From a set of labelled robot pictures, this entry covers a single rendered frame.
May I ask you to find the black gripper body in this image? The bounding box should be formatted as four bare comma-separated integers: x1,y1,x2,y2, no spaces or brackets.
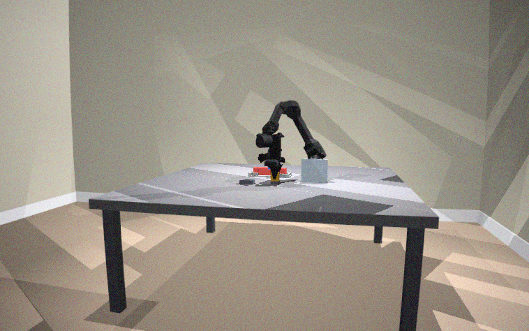
264,147,285,166

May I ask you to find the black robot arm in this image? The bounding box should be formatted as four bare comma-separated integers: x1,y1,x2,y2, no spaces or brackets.
256,100,327,163

